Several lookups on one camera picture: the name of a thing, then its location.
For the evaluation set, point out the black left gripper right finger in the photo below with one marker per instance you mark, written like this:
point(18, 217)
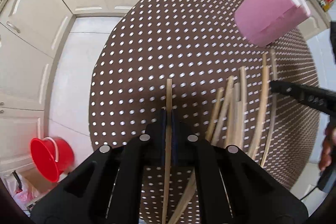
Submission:
point(231, 187)

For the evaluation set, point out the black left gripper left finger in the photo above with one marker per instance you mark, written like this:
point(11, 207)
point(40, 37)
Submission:
point(106, 187)

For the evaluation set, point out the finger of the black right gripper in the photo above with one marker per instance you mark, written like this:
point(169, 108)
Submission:
point(319, 99)

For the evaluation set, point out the pink cylindrical utensil cup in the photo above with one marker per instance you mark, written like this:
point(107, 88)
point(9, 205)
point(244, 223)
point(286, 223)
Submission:
point(263, 21)

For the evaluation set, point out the person's right hand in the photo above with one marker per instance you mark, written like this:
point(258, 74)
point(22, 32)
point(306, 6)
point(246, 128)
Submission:
point(327, 147)

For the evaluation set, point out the red plastic bucket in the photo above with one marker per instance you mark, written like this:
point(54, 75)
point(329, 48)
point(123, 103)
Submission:
point(51, 156)

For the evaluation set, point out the brown polka dot tablecloth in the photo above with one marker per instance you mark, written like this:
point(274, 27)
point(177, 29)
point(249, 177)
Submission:
point(196, 44)

